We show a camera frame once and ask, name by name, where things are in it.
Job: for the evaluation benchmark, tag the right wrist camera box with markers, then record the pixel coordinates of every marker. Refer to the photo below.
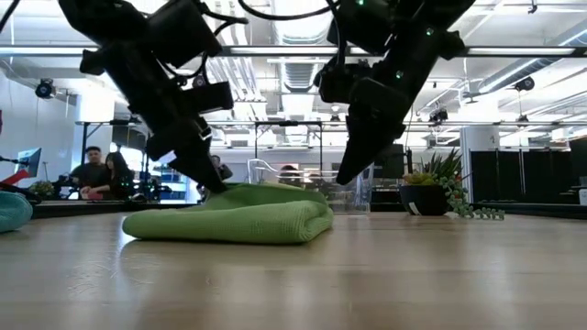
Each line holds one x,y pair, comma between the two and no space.
337,82

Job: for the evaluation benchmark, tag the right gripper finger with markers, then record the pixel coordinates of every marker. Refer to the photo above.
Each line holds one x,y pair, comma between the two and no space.
362,146

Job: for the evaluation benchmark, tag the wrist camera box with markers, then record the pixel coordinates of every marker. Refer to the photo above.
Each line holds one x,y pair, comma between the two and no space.
337,82
208,97

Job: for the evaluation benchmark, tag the clear plastic bin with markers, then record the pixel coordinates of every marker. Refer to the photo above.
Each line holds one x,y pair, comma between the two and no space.
357,197

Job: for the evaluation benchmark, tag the black partition screen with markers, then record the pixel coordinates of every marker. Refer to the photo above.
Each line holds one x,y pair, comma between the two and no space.
504,174

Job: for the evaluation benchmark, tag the small desk monitor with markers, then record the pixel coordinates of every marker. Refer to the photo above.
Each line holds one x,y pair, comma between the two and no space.
28,162

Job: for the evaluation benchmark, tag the small green bush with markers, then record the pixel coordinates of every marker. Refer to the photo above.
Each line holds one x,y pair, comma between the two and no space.
42,189

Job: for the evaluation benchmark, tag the potted succulent plant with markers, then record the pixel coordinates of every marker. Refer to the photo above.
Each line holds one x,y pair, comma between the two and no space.
424,199

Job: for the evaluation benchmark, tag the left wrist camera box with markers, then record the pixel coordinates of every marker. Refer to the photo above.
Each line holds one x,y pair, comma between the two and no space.
208,97

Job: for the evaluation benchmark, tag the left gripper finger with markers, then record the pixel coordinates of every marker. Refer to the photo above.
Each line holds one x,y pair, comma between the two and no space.
197,160

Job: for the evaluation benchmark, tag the background workstation frame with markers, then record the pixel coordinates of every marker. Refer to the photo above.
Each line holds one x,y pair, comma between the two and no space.
84,135

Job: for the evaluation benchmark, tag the black aluminium table frame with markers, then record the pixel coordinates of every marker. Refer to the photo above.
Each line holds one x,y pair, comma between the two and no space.
527,211

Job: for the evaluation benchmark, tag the black ceiling camera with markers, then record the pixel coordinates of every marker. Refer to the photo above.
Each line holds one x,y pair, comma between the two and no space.
524,84
45,88
438,114
199,82

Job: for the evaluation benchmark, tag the black monitor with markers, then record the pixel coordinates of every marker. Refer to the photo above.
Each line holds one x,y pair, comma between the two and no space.
395,160

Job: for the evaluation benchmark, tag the silver ventilation duct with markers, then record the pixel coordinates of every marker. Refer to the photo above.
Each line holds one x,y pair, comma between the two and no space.
300,75

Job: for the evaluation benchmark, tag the green microfiber towel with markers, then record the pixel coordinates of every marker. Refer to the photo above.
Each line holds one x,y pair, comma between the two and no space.
238,220

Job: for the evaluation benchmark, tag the person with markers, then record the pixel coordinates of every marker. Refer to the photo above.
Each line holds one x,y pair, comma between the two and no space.
91,167
117,176
221,169
289,175

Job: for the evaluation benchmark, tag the teal microfiber towel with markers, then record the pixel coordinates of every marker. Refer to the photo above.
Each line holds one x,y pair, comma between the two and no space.
14,211

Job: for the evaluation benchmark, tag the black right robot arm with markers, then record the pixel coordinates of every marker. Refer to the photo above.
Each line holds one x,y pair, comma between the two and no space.
367,27

